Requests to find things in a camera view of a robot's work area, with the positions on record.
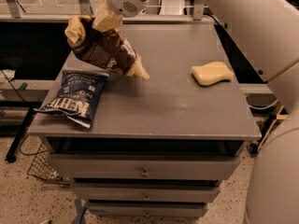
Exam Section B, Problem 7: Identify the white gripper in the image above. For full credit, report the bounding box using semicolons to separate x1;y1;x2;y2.
92;0;149;33

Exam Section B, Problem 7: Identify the brown chip bag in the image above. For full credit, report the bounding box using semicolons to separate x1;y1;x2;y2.
64;16;150;79

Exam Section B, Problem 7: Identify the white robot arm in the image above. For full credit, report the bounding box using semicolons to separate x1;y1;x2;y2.
201;0;299;224

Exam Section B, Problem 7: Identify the blue Kettle chip bag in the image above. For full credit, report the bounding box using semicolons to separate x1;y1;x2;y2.
36;70;109;129

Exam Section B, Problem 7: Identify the yellow sponge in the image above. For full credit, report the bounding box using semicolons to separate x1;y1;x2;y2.
192;62;234;86

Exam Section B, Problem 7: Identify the grey drawer cabinet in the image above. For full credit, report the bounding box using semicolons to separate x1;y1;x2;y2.
27;23;262;218

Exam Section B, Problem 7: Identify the top grey drawer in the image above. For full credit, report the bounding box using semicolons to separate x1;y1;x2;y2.
49;154;240;180

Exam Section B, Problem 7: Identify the grey drawer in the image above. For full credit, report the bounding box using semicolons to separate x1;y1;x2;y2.
49;154;240;180
72;183;220;203
88;203;207;217

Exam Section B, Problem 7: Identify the black table leg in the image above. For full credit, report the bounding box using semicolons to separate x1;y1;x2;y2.
5;107;34;163

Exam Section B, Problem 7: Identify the middle grey drawer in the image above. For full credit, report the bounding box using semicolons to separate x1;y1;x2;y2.
72;183;220;203

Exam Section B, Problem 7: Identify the bottom grey drawer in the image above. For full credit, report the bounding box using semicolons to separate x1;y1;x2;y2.
88;203;207;217

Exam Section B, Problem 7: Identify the metal window frame rail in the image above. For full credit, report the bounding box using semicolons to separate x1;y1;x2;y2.
0;0;219;25

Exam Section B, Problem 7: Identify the black cable on floor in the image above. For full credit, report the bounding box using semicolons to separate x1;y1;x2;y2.
0;69;50;157

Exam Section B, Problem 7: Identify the wire mesh basket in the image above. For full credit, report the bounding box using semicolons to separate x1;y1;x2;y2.
27;144;70;186

